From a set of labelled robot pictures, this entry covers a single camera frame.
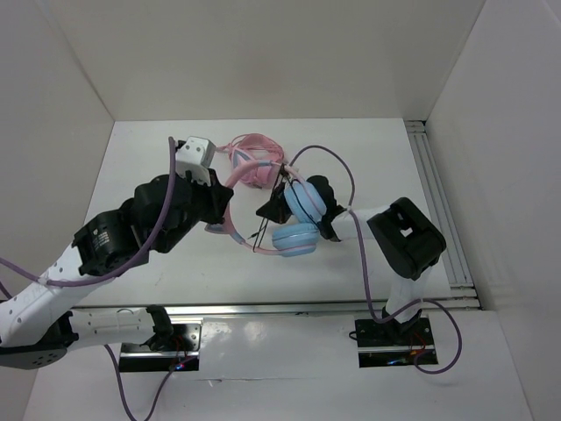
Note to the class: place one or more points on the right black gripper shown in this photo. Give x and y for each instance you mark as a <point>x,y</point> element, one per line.
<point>276,209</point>

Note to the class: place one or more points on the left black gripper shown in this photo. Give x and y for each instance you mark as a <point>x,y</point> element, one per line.
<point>216,196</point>

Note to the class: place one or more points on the blue pink cat-ear headphones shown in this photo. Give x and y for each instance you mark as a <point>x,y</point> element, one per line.
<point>299,235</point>

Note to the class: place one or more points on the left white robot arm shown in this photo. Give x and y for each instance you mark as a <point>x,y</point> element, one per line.
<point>40,324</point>

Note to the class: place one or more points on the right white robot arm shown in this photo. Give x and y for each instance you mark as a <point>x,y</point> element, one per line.
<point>409,242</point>

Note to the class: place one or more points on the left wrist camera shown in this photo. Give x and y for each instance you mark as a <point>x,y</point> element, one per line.
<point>193,158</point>

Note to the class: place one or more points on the aluminium front rail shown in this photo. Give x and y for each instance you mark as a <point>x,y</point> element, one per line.
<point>262,309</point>

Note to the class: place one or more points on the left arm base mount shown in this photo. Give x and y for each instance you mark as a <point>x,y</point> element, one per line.
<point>170,344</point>

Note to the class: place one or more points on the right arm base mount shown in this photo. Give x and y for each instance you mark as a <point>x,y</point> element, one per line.
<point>376,348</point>

